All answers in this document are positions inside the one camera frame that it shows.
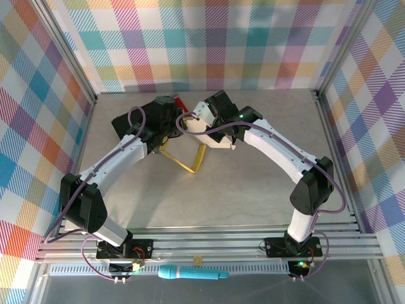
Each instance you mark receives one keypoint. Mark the aluminium frame rail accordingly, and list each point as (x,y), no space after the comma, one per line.
(205,245)

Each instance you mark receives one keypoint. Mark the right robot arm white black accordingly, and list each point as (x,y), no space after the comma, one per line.
(278,145)

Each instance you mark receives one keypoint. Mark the small yellow square tag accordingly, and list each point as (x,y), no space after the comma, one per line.
(198,260)

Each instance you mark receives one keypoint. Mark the aluminium frame post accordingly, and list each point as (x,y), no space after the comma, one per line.
(63,47)
(345,47)

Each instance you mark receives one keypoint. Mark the aluminium side rail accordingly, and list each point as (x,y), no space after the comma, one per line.
(335,152)
(79,158)

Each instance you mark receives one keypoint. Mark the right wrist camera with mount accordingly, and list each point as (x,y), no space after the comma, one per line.
(202,111)

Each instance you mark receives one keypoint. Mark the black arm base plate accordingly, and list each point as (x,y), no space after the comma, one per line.
(140,248)
(275,247)

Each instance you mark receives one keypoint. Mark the red cylinder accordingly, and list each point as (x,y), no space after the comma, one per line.
(181,103)

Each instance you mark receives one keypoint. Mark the teal marker pen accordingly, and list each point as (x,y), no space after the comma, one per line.
(190,273)

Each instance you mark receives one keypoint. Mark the black controller board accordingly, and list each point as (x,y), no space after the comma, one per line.
(121,268)
(299,267)

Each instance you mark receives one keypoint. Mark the yellow paper box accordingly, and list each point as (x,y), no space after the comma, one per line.
(218,144)

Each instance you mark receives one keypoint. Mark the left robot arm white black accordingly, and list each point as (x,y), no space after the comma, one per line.
(110,158)

